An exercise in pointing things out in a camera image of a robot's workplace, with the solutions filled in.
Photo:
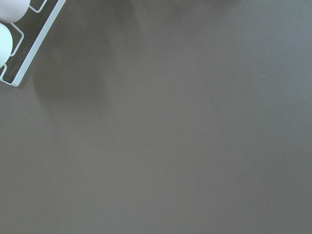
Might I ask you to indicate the white cup rack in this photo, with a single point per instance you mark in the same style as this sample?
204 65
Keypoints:
28 33

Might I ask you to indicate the white cup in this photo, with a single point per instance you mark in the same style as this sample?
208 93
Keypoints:
6 44

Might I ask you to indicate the pink cup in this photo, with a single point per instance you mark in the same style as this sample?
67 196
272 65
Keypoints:
13 10

